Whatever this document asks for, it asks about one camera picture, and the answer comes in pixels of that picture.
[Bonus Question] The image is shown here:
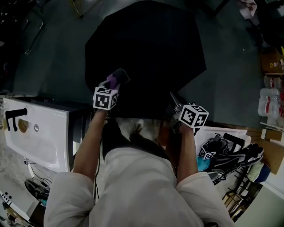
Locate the table with checked tablecloth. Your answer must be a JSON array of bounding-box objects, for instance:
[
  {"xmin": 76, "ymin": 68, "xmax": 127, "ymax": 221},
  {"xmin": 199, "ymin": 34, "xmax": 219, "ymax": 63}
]
[{"xmin": 199, "ymin": 0, "xmax": 259, "ymax": 20}]

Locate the person's left forearm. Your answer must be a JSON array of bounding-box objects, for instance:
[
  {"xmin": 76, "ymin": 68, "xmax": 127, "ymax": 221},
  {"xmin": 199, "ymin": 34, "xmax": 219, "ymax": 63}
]
[{"xmin": 72, "ymin": 110, "xmax": 107, "ymax": 182}]

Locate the water bottle pack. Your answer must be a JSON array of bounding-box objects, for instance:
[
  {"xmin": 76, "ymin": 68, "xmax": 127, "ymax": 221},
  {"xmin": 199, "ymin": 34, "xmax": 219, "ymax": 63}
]
[
  {"xmin": 258, "ymin": 87, "xmax": 284, "ymax": 117},
  {"xmin": 263, "ymin": 75, "xmax": 284, "ymax": 89}
]

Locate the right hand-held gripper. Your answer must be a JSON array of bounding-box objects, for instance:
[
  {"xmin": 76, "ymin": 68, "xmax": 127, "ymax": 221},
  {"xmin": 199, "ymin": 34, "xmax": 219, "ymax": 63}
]
[{"xmin": 170, "ymin": 91, "xmax": 210, "ymax": 129}]

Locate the grey and purple cloth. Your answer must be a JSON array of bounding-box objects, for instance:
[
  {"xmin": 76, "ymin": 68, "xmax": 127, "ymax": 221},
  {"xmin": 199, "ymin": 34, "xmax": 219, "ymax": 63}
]
[{"xmin": 106, "ymin": 68, "xmax": 131, "ymax": 89}]

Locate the brown round soap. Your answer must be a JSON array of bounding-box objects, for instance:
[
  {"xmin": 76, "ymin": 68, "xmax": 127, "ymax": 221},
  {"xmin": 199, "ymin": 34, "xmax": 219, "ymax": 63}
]
[{"xmin": 17, "ymin": 118, "xmax": 29, "ymax": 133}]

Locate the black umbrella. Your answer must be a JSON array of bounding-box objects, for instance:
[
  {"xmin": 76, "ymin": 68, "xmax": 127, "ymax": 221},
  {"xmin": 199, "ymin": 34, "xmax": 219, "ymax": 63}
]
[{"xmin": 85, "ymin": 0, "xmax": 207, "ymax": 120}]

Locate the open labelled cardboard box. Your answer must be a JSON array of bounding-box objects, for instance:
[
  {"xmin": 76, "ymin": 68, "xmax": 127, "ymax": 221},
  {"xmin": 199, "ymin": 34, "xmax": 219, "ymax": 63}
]
[{"xmin": 260, "ymin": 47, "xmax": 284, "ymax": 75}]

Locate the person's white shirt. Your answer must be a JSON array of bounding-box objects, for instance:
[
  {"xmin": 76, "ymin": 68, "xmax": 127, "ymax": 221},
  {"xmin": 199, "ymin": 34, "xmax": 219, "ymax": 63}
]
[{"xmin": 43, "ymin": 147, "xmax": 236, "ymax": 227}]

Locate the black office chair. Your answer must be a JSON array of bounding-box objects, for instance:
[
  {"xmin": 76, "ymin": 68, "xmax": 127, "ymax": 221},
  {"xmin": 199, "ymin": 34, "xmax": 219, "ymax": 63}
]
[{"xmin": 246, "ymin": 17, "xmax": 284, "ymax": 49}]

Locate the black metal rack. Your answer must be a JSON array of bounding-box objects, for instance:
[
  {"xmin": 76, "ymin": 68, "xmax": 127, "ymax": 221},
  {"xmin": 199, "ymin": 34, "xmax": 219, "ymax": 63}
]
[{"xmin": 222, "ymin": 166, "xmax": 264, "ymax": 219}]

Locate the idle gripper device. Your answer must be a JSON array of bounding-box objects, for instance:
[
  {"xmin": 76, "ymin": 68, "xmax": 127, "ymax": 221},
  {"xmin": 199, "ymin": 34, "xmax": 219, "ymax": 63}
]
[{"xmin": 199, "ymin": 134, "xmax": 229, "ymax": 160}]

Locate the white sink basin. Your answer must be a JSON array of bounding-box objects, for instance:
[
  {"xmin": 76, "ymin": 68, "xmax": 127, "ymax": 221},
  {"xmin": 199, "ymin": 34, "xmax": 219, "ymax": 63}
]
[{"xmin": 3, "ymin": 97, "xmax": 76, "ymax": 173}]

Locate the black gear bundle with cables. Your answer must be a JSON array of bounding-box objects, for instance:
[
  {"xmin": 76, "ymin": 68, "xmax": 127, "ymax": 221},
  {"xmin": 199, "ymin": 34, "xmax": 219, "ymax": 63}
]
[{"xmin": 24, "ymin": 179, "xmax": 51, "ymax": 201}]

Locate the white panel with black dots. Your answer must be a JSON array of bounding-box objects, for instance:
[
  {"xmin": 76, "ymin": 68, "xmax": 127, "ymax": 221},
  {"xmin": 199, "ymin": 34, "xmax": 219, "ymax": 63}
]
[{"xmin": 0, "ymin": 190, "xmax": 42, "ymax": 222}]

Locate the plain brown cardboard box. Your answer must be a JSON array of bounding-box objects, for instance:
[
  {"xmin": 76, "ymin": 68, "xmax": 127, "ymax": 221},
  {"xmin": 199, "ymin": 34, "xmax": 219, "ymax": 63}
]
[{"xmin": 255, "ymin": 137, "xmax": 284, "ymax": 175}]

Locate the dark blue cushion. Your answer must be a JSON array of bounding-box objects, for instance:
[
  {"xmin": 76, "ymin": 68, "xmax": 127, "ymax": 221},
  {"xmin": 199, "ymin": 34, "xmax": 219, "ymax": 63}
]
[{"xmin": 255, "ymin": 164, "xmax": 272, "ymax": 183}]

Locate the person's right forearm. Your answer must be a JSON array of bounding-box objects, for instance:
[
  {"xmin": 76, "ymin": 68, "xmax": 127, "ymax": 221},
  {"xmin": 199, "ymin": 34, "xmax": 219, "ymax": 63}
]
[{"xmin": 176, "ymin": 127, "xmax": 199, "ymax": 184}]

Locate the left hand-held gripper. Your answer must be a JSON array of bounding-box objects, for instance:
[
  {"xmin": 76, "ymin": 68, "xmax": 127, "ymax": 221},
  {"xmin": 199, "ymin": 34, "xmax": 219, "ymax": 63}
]
[{"xmin": 92, "ymin": 79, "xmax": 122, "ymax": 111}]

